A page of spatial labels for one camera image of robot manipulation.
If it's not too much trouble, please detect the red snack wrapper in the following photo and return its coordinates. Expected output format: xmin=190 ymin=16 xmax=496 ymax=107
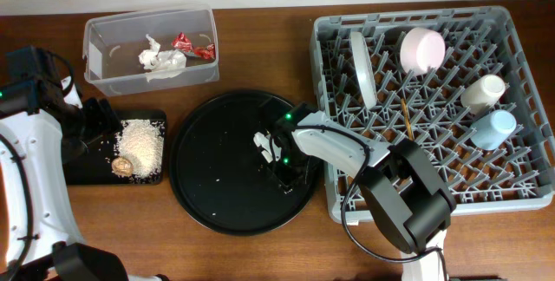
xmin=172 ymin=32 xmax=216 ymax=60

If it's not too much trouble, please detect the grey plate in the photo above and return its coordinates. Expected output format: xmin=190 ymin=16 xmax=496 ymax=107
xmin=349 ymin=31 xmax=377 ymax=109

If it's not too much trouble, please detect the pink bowl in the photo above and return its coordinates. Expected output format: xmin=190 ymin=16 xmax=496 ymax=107
xmin=400 ymin=28 xmax=446 ymax=76

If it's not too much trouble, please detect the brown food patty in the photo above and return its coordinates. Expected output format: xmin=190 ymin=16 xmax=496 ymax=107
xmin=111 ymin=157 xmax=134 ymax=177

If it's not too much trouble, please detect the wooden chopstick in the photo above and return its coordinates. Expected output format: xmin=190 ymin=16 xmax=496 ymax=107
xmin=401 ymin=99 xmax=414 ymax=141

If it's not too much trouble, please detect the grey dishwasher rack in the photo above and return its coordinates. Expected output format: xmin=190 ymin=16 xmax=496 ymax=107
xmin=310 ymin=6 xmax=554 ymax=215

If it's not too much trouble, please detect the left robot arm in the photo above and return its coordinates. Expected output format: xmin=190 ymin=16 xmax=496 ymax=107
xmin=1 ymin=77 xmax=132 ymax=280

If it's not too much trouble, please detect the white rice pile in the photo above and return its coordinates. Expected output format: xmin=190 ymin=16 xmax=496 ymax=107
xmin=109 ymin=119 xmax=166 ymax=184

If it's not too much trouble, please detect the white napkin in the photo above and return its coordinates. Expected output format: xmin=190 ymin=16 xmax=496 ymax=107
xmin=138 ymin=34 xmax=186 ymax=82

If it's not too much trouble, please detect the white plastic cup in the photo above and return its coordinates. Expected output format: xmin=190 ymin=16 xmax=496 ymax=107
xmin=460 ymin=75 xmax=506 ymax=114

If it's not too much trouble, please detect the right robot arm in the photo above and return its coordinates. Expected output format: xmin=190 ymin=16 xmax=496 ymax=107
xmin=252 ymin=106 xmax=456 ymax=280

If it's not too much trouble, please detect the clear plastic waste bin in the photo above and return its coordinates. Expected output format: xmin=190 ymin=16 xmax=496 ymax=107
xmin=82 ymin=3 xmax=219 ymax=96

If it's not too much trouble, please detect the light blue cup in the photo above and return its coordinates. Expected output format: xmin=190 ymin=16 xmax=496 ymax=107
xmin=470 ymin=109 xmax=517 ymax=151

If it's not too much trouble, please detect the round black serving tray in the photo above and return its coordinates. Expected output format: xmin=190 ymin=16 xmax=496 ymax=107
xmin=169 ymin=89 xmax=323 ymax=236

